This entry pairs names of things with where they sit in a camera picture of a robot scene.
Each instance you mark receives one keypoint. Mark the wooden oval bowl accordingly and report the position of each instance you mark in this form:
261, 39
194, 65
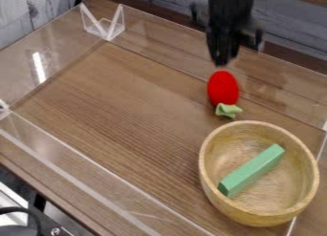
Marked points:
280, 194

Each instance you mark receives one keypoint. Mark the clear acrylic table barrier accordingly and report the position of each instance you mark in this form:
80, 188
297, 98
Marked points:
104, 202

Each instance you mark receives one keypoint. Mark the clear acrylic corner bracket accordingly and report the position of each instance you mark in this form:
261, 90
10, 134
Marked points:
102, 28

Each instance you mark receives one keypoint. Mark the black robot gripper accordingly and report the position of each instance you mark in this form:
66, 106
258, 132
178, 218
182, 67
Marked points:
229, 27

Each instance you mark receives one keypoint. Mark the green rectangular block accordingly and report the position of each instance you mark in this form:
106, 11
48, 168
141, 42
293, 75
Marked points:
246, 173

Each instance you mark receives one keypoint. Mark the black metal table frame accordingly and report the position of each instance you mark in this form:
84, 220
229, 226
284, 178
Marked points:
28, 214

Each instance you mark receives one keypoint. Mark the red plush strawberry toy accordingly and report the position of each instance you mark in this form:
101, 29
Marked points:
222, 94

